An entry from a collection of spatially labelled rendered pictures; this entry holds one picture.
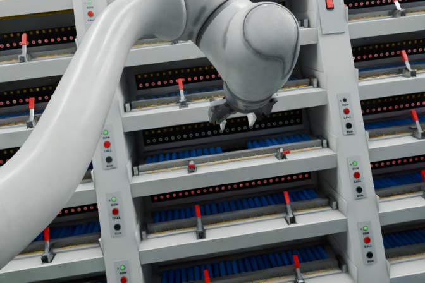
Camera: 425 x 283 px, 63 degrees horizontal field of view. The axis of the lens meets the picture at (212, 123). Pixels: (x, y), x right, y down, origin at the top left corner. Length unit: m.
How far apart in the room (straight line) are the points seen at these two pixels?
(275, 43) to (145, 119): 0.64
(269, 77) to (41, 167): 0.29
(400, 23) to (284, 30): 0.82
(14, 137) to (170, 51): 0.50
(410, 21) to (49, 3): 1.08
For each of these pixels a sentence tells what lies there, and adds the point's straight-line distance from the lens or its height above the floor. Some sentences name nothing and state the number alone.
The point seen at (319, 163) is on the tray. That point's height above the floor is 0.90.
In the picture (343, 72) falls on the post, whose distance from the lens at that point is 1.11.
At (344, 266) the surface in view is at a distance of 1.19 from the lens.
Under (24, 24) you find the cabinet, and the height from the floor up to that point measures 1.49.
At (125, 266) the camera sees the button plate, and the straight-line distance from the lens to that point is 1.07.
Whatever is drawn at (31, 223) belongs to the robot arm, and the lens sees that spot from 0.33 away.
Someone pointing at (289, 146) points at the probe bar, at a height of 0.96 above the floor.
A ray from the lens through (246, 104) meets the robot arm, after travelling 0.58.
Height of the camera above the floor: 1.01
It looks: 3 degrees up
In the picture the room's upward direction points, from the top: 8 degrees counter-clockwise
